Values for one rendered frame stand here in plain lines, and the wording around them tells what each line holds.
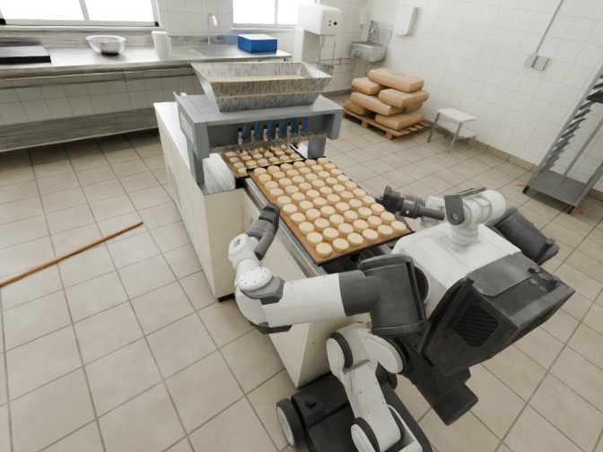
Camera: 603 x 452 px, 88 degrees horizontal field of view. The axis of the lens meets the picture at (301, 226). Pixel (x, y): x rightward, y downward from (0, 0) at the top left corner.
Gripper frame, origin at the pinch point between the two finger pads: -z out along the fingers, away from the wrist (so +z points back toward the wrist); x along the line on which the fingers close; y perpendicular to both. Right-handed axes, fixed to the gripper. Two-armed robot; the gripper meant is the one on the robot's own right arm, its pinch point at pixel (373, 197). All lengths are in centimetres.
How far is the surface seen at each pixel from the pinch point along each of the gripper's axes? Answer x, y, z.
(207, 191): -16, 3, -74
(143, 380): -99, 59, -87
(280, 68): 29, -51, -60
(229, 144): 5, -7, -67
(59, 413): -99, 83, -112
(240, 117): 18, -7, -61
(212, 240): -44, 5, -73
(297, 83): 30, -29, -44
